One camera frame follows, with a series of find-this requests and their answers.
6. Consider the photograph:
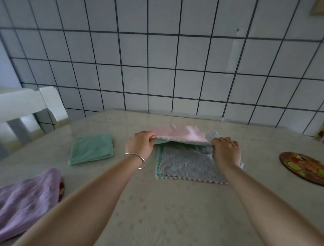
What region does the person's right hand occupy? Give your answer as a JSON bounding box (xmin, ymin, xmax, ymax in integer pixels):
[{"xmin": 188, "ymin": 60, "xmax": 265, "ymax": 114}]
[{"xmin": 211, "ymin": 137, "xmax": 241, "ymax": 170}]

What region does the person's left hand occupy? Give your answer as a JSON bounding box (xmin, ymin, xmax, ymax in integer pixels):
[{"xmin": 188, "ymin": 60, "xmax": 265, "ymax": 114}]
[{"xmin": 125, "ymin": 130, "xmax": 156, "ymax": 163}]

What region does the green cloth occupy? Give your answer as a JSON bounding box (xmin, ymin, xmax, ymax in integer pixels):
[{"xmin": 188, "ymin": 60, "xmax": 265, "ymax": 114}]
[{"xmin": 69, "ymin": 132, "xmax": 114, "ymax": 167}]

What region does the brown round placemat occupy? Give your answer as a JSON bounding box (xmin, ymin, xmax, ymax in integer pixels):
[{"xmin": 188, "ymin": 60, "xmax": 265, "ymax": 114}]
[{"xmin": 279, "ymin": 151, "xmax": 324, "ymax": 187}]

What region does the person's right forearm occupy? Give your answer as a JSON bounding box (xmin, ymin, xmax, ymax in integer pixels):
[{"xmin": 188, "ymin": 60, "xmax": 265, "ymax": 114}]
[{"xmin": 220, "ymin": 165, "xmax": 324, "ymax": 246}]

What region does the person's left forearm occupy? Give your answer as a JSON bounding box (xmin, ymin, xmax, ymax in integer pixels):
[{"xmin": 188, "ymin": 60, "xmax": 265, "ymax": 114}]
[{"xmin": 12, "ymin": 154, "xmax": 142, "ymax": 246}]

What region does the white wooden chair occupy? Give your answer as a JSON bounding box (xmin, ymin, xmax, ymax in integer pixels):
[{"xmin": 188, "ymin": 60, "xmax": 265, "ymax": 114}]
[{"xmin": 0, "ymin": 86, "xmax": 70, "ymax": 160}]

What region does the silver bangle bracelet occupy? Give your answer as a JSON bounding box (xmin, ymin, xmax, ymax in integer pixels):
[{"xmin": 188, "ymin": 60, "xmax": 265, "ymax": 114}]
[{"xmin": 124, "ymin": 152, "xmax": 146, "ymax": 170}]

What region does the gold metal door frame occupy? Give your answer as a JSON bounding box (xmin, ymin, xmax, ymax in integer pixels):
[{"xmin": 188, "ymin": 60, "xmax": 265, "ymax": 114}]
[{"xmin": 313, "ymin": 126, "xmax": 324, "ymax": 143}]

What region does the tan wall plate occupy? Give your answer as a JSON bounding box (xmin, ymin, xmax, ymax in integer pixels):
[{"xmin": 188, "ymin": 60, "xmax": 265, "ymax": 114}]
[{"xmin": 310, "ymin": 0, "xmax": 324, "ymax": 17}]

